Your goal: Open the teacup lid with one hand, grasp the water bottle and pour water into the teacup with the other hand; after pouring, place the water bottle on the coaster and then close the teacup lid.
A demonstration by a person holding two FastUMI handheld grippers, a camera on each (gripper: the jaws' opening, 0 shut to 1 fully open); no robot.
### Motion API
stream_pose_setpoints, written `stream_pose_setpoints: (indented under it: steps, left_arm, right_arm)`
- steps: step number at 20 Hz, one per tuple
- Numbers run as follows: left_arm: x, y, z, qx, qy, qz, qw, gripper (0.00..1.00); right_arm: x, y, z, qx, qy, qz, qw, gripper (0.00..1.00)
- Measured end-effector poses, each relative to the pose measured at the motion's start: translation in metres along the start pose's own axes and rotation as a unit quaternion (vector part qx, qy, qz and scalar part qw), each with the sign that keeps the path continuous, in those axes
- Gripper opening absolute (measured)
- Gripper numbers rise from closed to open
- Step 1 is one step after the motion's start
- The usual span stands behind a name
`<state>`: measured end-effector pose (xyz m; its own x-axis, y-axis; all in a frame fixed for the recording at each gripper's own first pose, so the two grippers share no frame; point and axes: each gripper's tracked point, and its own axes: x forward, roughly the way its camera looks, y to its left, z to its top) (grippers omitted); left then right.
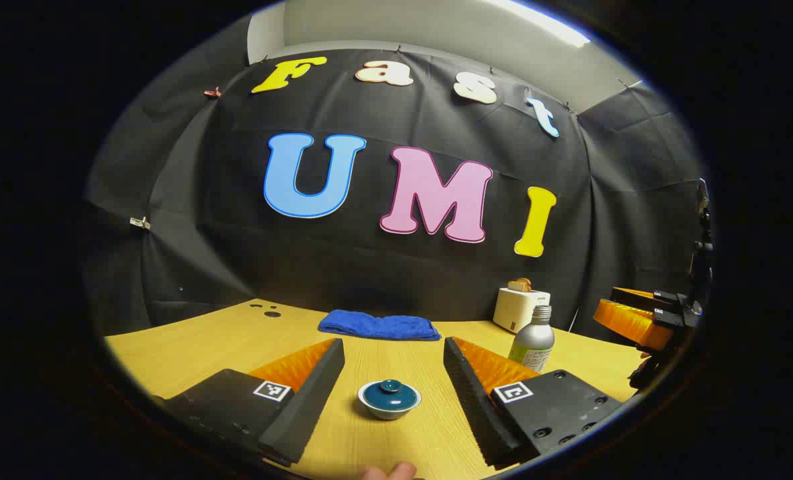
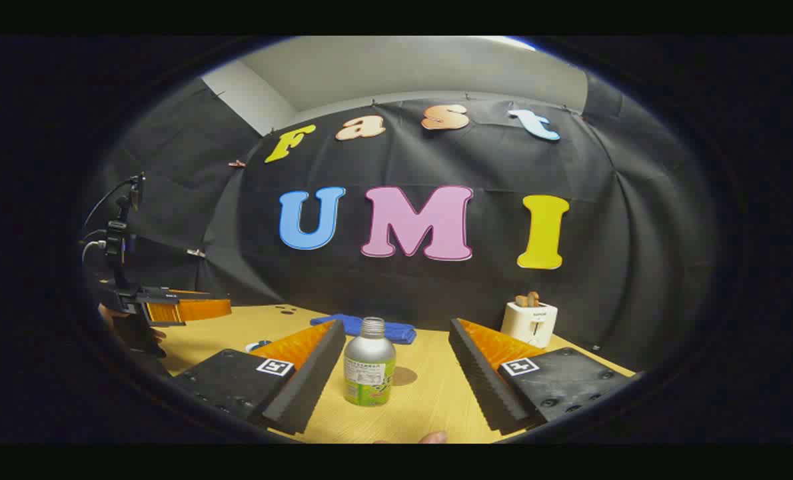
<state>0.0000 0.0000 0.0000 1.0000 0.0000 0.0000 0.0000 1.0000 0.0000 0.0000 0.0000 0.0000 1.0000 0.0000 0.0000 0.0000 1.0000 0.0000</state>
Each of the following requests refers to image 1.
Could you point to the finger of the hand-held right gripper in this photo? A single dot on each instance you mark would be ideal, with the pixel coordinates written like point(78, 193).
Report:
point(633, 295)
point(633, 323)

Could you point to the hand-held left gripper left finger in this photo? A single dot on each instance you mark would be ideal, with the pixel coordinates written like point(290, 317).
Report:
point(310, 400)

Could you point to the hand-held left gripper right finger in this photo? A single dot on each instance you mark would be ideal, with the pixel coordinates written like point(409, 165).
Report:
point(476, 406)

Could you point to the silver green-label water bottle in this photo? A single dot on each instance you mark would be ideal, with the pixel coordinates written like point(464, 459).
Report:
point(533, 336)

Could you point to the blue folded towel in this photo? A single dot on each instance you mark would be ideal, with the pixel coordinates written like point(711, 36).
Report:
point(376, 326)

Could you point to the cream toaster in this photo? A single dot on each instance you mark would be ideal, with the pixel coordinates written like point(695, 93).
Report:
point(513, 310)

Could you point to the brown bread slice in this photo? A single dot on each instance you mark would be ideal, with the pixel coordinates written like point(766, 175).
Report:
point(520, 284)

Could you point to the black backdrop cloth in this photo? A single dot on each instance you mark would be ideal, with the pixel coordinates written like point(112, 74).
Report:
point(370, 266)

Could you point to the silver metal clip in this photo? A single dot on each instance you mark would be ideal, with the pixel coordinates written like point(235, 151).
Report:
point(140, 223)

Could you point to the copper metal clip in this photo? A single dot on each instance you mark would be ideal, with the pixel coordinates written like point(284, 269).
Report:
point(212, 92)

